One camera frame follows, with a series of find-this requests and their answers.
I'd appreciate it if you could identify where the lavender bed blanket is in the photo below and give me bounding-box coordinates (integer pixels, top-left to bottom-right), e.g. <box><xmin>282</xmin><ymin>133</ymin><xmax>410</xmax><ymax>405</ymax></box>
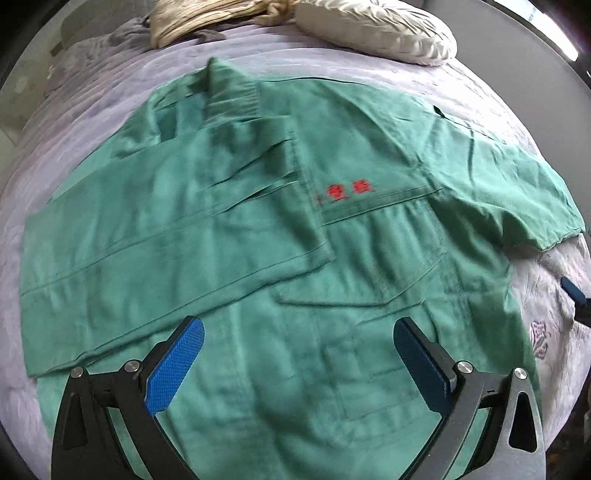
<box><xmin>0</xmin><ymin>18</ymin><xmax>591</xmax><ymax>480</ymax></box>

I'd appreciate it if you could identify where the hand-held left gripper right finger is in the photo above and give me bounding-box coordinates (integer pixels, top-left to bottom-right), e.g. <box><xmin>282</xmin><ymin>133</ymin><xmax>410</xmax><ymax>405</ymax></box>
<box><xmin>392</xmin><ymin>316</ymin><xmax>548</xmax><ymax>480</ymax></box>

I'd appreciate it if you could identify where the white pillow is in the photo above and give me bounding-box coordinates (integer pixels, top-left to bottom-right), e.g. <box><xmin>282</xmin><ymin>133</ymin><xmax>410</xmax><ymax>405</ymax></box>
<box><xmin>293</xmin><ymin>0</ymin><xmax>458</xmax><ymax>65</ymax></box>

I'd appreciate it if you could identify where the bright window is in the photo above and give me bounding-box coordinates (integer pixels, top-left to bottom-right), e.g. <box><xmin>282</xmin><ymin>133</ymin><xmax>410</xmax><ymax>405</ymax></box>
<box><xmin>494</xmin><ymin>0</ymin><xmax>580</xmax><ymax>61</ymax></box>

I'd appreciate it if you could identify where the beige crumpled cloth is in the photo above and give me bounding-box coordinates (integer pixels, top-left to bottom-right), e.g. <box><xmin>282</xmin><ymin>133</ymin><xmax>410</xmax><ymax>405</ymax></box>
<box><xmin>150</xmin><ymin>0</ymin><xmax>301</xmax><ymax>49</ymax></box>

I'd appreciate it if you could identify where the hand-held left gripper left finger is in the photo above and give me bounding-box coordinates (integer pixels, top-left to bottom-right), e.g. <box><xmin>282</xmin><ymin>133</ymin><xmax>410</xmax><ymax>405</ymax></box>
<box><xmin>51</xmin><ymin>315</ymin><xmax>206</xmax><ymax>480</ymax></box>

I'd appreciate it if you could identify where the green shirt with red embroidery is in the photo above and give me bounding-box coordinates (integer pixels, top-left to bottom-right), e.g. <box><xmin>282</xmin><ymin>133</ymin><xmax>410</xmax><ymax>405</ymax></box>
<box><xmin>37</xmin><ymin>69</ymin><xmax>587</xmax><ymax>480</ymax></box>

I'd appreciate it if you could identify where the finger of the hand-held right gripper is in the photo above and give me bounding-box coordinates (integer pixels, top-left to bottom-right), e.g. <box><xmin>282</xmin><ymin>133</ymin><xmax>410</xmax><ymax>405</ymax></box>
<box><xmin>561</xmin><ymin>276</ymin><xmax>591</xmax><ymax>329</ymax></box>

